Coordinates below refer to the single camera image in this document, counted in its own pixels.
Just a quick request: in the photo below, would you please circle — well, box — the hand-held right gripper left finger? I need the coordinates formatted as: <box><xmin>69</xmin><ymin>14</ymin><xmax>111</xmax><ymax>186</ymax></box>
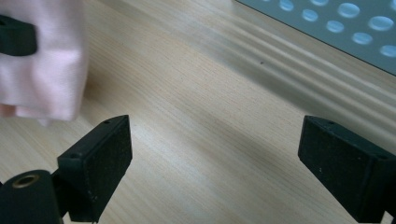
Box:
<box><xmin>56</xmin><ymin>114</ymin><xmax>134</xmax><ymax>223</ymax></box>

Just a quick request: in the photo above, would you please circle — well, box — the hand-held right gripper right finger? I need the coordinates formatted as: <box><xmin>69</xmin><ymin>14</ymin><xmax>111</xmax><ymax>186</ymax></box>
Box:
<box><xmin>297</xmin><ymin>115</ymin><xmax>396</xmax><ymax>224</ymax></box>

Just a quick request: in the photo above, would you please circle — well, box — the pink sock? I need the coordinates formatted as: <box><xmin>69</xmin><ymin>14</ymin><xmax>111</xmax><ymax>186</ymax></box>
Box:
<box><xmin>0</xmin><ymin>0</ymin><xmax>90</xmax><ymax>122</ymax></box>

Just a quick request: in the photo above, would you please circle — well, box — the blue plastic basket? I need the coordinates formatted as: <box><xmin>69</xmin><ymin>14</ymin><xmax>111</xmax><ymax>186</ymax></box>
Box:
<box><xmin>233</xmin><ymin>0</ymin><xmax>396</xmax><ymax>77</ymax></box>

